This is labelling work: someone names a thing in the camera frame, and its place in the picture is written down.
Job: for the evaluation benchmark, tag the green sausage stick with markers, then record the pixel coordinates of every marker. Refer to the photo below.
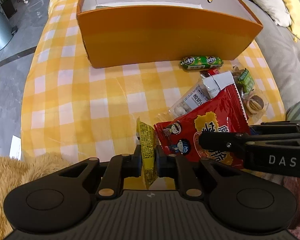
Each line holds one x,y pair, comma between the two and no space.
200,62

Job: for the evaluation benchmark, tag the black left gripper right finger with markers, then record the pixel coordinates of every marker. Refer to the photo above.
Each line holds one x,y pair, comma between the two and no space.
180,170

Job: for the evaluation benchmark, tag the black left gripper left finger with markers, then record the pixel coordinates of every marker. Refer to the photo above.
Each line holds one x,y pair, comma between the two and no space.
114,172

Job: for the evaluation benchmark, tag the yellow snack packet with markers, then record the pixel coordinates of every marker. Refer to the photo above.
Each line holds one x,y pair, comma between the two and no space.
148,141

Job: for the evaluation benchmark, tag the red snack bag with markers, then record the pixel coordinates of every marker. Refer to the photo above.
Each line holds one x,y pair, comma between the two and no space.
187,135

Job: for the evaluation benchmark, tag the orange cardboard box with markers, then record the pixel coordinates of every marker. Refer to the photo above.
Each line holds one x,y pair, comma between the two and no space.
121,32

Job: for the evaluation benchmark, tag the clear chocolate cookie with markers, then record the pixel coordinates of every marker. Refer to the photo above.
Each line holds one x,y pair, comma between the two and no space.
255,103

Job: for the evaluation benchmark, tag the grey sofa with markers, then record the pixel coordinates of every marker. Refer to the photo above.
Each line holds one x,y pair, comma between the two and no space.
282,55

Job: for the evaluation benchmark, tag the white silver snack pouch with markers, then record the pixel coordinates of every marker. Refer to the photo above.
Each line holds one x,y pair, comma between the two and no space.
215,83

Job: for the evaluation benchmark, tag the yellow checkered tablecloth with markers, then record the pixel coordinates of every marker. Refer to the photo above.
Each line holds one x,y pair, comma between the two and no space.
77,111

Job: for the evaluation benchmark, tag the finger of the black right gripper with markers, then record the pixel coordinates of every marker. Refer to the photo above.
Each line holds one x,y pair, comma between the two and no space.
280,127
230,143

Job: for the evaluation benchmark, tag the striped teal blanket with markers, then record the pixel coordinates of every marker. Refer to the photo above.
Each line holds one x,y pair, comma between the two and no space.
293,113

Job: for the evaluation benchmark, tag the clear bag white balls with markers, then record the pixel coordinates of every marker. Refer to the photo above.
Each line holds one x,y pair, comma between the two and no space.
192,99

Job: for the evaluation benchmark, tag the small red snack packet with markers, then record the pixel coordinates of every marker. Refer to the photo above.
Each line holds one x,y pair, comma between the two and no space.
209,72

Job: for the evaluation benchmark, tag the green label cookie bag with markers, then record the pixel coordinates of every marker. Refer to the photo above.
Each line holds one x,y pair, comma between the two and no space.
243,80

